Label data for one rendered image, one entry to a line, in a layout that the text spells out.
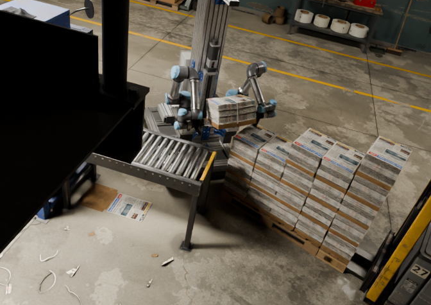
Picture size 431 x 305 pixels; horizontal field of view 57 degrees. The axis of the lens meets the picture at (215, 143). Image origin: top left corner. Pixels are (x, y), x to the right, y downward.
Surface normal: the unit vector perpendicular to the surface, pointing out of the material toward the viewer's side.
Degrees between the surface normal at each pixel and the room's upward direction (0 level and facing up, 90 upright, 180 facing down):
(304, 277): 0
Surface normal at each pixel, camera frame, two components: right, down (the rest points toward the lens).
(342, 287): 0.16, -0.80
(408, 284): -0.57, 0.40
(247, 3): -0.25, 0.54
